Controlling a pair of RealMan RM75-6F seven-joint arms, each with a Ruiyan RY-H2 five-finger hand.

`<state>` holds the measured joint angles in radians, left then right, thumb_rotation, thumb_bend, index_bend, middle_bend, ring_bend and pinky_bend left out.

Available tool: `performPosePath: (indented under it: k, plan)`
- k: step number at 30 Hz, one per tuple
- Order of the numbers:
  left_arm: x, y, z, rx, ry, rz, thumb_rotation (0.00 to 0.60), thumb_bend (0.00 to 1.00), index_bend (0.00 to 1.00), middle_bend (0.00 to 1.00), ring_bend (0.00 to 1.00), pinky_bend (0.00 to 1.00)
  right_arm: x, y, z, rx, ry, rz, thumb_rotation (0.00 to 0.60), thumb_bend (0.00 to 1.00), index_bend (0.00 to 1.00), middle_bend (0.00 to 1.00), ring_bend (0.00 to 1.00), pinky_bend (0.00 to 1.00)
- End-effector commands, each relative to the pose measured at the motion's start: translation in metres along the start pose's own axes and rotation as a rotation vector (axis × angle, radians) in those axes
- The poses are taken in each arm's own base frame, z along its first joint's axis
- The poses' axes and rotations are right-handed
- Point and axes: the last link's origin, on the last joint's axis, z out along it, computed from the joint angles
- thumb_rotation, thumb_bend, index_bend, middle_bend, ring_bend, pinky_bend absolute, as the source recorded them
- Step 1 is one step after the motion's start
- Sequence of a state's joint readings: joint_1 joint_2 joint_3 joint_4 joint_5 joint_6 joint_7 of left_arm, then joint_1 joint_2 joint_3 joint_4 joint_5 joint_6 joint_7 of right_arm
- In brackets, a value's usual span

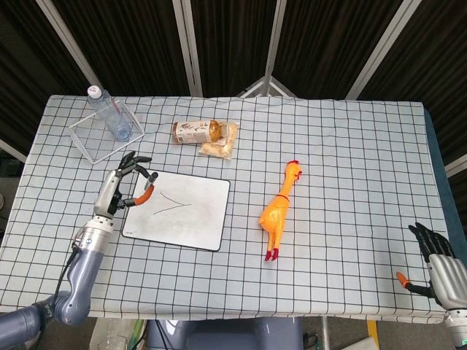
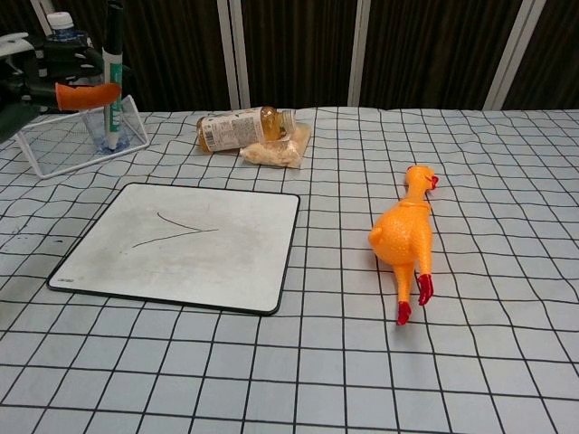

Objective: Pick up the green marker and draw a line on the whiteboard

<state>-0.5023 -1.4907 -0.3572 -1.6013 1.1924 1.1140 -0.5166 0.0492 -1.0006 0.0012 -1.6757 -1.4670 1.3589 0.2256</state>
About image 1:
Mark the small whiteboard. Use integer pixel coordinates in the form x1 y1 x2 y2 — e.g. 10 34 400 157
120 169 231 252

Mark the brown labelled jar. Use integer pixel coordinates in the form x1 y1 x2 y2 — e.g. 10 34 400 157
171 119 223 145

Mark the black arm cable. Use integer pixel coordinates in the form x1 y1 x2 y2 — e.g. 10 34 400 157
34 233 83 350

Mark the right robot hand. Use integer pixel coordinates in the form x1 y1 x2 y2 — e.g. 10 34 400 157
395 222 467 311

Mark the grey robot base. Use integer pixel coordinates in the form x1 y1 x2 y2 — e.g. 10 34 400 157
145 316 304 350

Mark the folding screen partition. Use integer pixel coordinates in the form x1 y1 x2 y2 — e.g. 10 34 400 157
0 0 467 176

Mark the clear plastic water bottle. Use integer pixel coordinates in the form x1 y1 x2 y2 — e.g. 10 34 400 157
86 85 133 141

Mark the checked white tablecloth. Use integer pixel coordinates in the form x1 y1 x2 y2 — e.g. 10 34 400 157
0 94 453 324

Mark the clear bag of snacks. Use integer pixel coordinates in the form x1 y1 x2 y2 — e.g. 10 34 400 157
198 121 241 161

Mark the yellow rubber chicken toy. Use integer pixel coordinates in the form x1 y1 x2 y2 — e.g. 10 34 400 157
258 160 304 262

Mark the clear acrylic tray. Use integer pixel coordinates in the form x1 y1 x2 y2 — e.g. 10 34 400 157
69 97 146 165

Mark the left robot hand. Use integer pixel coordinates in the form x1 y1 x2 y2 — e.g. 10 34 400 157
93 150 160 220

